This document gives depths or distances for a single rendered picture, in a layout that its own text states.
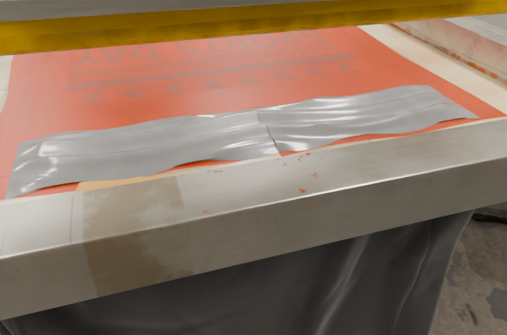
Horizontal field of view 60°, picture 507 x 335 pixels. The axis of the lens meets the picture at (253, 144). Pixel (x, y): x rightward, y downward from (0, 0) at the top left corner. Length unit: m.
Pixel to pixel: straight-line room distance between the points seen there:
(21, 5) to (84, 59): 0.28
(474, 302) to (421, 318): 1.02
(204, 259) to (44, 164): 0.14
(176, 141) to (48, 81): 0.18
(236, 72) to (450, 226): 0.26
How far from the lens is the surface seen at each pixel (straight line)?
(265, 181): 0.23
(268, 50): 0.51
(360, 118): 0.36
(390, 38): 0.58
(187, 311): 0.40
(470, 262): 1.72
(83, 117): 0.38
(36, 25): 0.26
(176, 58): 0.49
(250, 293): 0.41
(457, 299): 1.58
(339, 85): 0.43
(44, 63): 0.51
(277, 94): 0.40
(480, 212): 1.89
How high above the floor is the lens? 1.13
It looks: 32 degrees down
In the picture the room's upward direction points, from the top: 1 degrees clockwise
